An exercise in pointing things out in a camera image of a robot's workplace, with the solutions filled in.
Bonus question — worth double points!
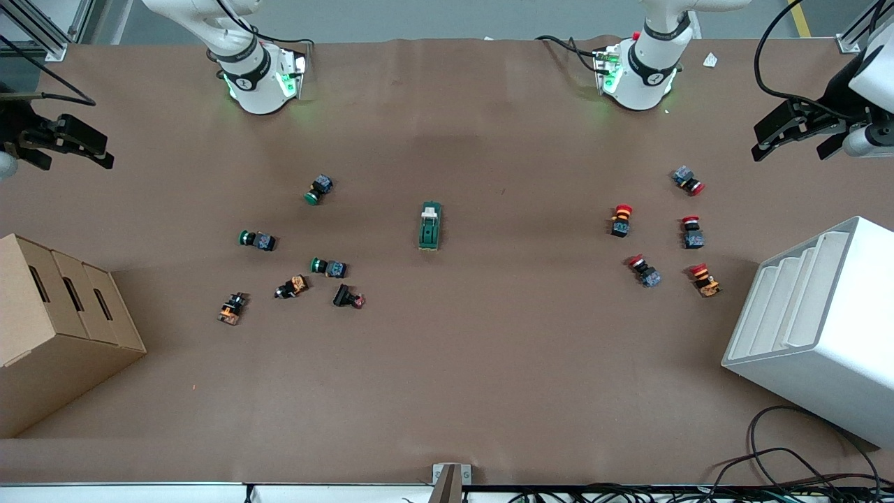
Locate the red emergency button orange block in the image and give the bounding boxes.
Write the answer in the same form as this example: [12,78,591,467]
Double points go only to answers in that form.
[689,263,721,298]

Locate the black cable bundle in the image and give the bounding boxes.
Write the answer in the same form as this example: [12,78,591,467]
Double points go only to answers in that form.
[510,482,894,503]

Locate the white table edge rail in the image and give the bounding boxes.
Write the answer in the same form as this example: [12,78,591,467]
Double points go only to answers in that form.
[0,482,434,503]

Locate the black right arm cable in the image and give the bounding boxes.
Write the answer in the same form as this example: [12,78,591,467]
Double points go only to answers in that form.
[0,34,96,107]

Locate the black looped cable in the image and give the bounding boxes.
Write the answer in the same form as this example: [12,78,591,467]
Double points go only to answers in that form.
[747,405,882,490]

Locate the grey metal bracket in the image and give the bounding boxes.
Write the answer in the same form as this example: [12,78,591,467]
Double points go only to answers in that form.
[432,463,473,503]

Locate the black base cable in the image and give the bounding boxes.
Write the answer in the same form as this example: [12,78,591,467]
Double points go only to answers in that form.
[536,35,601,71]
[217,0,315,50]

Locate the black left base cable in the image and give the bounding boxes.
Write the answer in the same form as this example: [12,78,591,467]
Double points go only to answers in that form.
[536,35,601,71]

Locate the brown cardboard box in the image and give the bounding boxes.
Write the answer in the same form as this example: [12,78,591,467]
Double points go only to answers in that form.
[0,233,147,439]

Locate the green terminal block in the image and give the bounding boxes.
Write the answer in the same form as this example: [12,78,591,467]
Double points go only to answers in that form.
[418,201,443,252]

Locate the white stepped plastic bin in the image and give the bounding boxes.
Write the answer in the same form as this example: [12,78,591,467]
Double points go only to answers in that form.
[721,215,894,449]

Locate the black right base cable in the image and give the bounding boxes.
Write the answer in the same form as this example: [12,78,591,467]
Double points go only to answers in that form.
[217,0,315,50]

